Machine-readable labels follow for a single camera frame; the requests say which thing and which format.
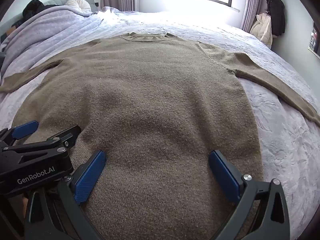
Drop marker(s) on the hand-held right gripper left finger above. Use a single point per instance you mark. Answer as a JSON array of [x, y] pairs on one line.
[[90, 177]]

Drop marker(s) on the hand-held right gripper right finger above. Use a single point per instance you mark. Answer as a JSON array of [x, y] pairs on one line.
[[225, 175]]

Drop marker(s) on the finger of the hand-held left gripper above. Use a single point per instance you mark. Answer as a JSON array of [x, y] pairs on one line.
[[71, 135], [25, 130]]

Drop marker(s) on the brown knit sweater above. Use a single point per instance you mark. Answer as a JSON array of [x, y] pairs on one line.
[[150, 105]]

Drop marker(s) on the black clothes pile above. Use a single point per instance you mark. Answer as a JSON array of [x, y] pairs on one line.
[[33, 7]]

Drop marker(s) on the lavender embossed bedspread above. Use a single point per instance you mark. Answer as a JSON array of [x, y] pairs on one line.
[[275, 130]]

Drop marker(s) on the purple quilted blanket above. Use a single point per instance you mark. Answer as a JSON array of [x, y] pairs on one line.
[[37, 32]]

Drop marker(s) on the white crumpled sheet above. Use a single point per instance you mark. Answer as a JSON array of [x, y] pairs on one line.
[[108, 10]]

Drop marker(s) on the round white cushion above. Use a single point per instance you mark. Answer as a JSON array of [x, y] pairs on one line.
[[78, 5]]

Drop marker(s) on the beige hanging coat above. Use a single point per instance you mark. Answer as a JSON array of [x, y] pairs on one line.
[[262, 27]]

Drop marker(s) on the black hanging coat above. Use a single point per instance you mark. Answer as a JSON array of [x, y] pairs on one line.
[[276, 15]]

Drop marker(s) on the framed wall picture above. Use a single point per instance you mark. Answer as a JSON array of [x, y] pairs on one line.
[[315, 40]]

